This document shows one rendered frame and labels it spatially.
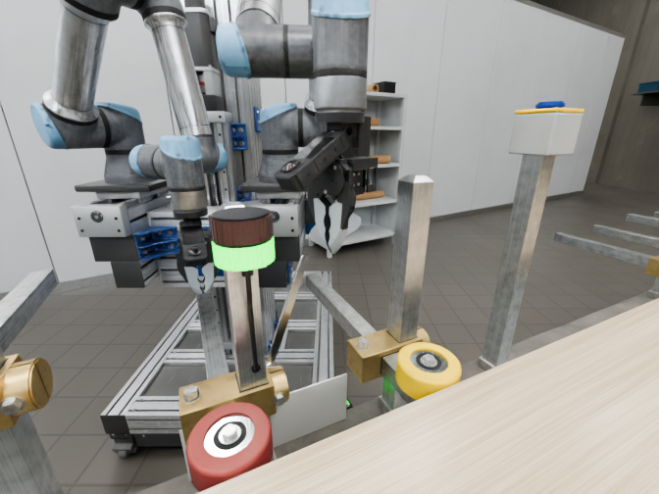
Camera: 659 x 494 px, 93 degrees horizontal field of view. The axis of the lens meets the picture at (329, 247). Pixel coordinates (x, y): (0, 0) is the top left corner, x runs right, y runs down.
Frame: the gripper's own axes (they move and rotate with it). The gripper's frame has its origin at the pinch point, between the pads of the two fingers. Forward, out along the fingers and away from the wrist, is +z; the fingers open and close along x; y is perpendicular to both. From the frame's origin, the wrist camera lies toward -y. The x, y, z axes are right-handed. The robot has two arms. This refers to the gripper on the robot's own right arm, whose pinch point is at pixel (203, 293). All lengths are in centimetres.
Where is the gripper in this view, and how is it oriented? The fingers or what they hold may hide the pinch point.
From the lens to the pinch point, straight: 81.0
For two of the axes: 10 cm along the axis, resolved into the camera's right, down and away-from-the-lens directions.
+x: -9.1, 1.4, -4.0
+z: 0.0, 9.4, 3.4
